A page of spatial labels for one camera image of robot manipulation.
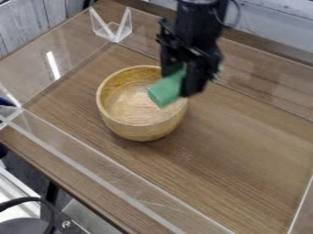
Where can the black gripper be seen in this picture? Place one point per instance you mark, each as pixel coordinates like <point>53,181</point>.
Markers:
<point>189,43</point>

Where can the green rectangular block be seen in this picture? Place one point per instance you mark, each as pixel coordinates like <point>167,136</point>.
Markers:
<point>164,91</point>

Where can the brown wooden bowl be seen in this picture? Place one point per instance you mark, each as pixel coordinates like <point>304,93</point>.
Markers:
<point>129,112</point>

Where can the black table leg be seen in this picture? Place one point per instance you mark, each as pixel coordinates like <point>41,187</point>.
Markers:
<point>53,193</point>

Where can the clear acrylic corner bracket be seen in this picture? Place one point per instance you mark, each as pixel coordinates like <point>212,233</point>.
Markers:
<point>114,32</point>

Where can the clear acrylic tray wall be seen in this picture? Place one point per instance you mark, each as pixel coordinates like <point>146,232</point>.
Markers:
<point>232,173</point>

